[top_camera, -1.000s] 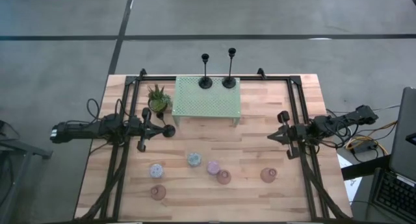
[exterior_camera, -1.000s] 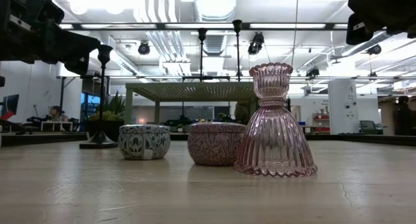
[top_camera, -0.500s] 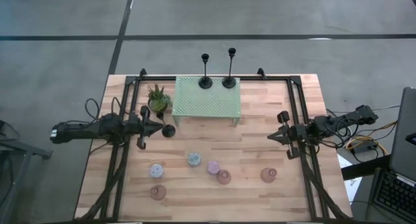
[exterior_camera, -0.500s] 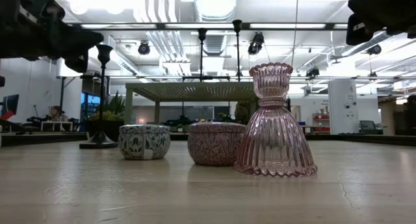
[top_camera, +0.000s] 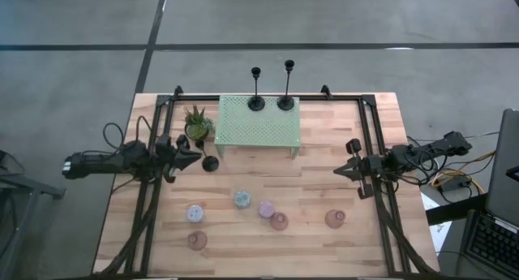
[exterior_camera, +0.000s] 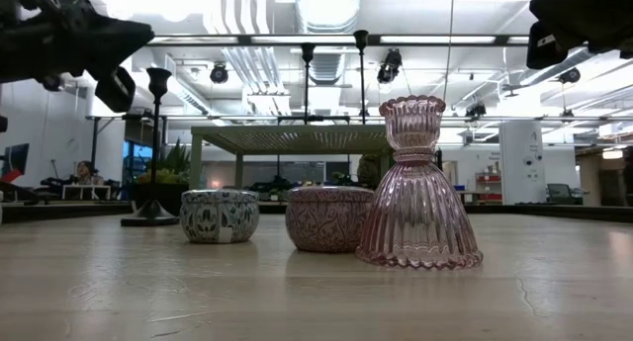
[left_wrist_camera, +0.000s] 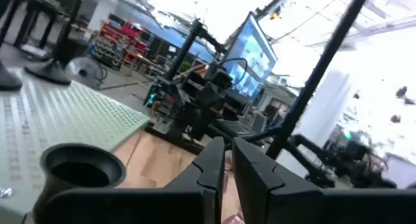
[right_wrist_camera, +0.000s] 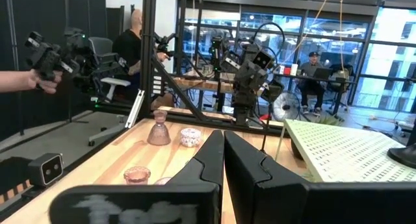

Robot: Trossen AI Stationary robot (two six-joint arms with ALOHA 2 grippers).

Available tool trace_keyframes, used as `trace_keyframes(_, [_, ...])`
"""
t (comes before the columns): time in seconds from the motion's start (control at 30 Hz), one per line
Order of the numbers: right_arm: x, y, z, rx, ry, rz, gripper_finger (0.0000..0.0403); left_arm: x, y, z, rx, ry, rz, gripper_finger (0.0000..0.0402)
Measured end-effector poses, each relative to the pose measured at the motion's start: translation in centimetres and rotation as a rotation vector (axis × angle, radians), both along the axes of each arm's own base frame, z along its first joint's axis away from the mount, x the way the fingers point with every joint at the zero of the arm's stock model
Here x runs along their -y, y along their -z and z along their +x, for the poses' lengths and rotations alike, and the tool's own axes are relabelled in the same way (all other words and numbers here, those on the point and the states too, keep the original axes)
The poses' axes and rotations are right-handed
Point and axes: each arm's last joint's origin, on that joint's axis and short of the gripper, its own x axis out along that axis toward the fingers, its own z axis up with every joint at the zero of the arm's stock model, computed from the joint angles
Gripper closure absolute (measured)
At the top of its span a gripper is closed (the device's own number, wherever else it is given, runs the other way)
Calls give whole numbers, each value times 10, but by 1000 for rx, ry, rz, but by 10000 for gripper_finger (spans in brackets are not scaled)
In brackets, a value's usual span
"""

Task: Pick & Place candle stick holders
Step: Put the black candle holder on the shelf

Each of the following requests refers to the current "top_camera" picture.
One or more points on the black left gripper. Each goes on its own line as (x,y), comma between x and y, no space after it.
(168,158)

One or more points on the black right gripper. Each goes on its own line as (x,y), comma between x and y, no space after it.
(371,166)

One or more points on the black metal candlestick holder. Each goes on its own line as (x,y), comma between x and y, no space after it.
(256,103)
(210,163)

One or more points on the pink ribbed glass candle holder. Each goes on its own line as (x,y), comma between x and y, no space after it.
(335,218)
(197,240)
(279,221)

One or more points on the pink patterned round tin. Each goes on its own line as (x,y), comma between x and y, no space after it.
(266,209)

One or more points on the tall black candlestick holder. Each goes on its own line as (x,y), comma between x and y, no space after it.
(286,103)

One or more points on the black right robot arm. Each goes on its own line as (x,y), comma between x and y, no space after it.
(421,152)

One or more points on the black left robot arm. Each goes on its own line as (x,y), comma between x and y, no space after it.
(101,163)

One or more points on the dark round plant pot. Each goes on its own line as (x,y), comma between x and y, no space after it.
(202,137)

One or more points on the green succulent plant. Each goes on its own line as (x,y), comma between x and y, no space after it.
(196,117)

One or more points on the white purple patterned tin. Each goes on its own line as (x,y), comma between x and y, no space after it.
(195,214)

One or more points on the blue white patterned tin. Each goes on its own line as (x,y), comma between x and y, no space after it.
(242,199)

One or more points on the green perforated metal shelf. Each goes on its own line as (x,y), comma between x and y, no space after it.
(259,126)

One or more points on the black power adapter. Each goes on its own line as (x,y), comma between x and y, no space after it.
(454,184)

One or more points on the white paper sheet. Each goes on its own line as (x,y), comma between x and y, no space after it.
(440,233)

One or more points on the black side desk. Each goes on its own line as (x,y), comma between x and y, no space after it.
(454,210)

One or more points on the grey open laptop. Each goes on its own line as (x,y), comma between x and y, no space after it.
(504,170)

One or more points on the grey metal stand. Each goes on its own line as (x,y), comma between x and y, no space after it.
(28,186)

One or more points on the black aluminium table frame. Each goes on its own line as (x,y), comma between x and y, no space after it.
(194,97)

